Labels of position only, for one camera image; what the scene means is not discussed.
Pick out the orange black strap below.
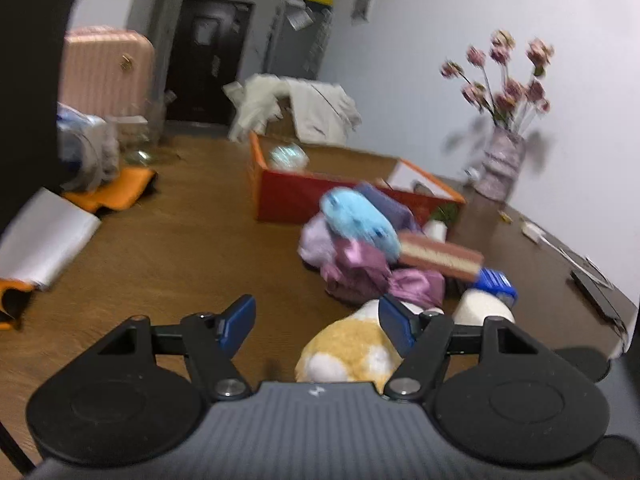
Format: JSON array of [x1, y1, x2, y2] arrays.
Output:
[[0, 279, 36, 331], [62, 166, 157, 216]]

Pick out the blue white plastic packet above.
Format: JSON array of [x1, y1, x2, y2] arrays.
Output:
[[56, 102, 121, 192]]

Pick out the black paper bag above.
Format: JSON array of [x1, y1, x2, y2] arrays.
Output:
[[0, 0, 76, 233]]

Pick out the glass jar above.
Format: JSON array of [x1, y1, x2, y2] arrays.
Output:
[[117, 102, 167, 166]]

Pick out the pink sponge cake toy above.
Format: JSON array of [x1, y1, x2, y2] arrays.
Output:
[[397, 232, 485, 281]]

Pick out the grey refrigerator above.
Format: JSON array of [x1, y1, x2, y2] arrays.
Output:
[[265, 0, 333, 81]]

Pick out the brown chair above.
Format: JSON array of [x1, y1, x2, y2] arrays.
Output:
[[265, 102, 298, 138]]

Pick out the lavender drawstring pouch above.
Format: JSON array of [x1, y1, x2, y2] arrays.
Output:
[[355, 183, 423, 233]]

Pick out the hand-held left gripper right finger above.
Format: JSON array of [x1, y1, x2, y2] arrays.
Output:
[[378, 296, 546, 403]]

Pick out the light purple towel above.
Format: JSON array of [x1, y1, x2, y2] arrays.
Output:
[[299, 214, 346, 268]]

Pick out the beige jacket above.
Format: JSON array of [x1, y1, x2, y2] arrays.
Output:
[[223, 74, 362, 145]]

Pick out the white paper sheet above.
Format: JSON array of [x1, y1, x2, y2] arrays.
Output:
[[0, 187, 103, 292]]

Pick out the blue tissue packet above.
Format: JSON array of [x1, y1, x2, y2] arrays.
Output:
[[472, 268, 519, 306]]

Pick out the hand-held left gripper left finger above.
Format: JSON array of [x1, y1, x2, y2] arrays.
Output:
[[95, 294, 257, 401]]

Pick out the purple satin bow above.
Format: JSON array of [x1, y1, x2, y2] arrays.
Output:
[[389, 269, 446, 309]]

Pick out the dark entrance door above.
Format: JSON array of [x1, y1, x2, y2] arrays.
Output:
[[165, 0, 253, 126]]

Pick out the orange cardboard box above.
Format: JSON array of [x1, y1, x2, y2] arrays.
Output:
[[248, 132, 467, 224]]

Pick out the black phone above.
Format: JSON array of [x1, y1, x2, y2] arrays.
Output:
[[571, 269, 627, 328]]

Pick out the yellow white plush toy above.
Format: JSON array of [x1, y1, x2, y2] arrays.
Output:
[[294, 300, 406, 393]]

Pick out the dried pink flowers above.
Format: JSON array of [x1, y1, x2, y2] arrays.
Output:
[[440, 30, 556, 136]]

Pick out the white charger cable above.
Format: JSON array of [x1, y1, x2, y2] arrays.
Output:
[[542, 239, 616, 288]]

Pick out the pink flower vase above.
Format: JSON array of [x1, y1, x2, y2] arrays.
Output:
[[472, 127, 526, 201]]

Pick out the pink suitcase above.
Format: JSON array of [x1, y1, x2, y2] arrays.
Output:
[[62, 27, 155, 126]]

